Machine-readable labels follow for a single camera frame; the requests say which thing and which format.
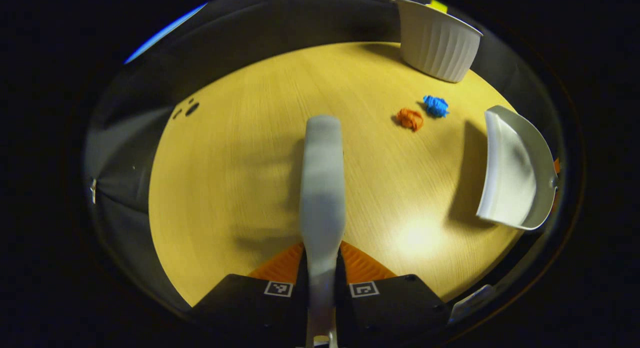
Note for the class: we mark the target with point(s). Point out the white ribbed garbage bin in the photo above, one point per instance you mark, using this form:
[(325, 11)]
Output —
[(437, 42)]

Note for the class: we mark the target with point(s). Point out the white dustpan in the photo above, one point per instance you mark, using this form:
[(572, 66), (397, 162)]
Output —
[(510, 172)]

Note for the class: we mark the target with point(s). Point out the blue paper trash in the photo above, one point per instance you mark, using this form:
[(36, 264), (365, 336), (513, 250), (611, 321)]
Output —
[(436, 106)]

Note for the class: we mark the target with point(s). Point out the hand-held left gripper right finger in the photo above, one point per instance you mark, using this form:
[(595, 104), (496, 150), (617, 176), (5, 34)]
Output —
[(395, 308)]

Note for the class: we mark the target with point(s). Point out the white clip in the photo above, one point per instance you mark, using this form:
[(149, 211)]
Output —
[(93, 190)]

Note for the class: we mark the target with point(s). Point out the orange paper trash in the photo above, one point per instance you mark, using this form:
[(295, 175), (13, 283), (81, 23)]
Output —
[(410, 118)]

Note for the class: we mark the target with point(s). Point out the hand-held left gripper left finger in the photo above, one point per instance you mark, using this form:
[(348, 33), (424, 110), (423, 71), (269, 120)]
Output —
[(250, 308)]

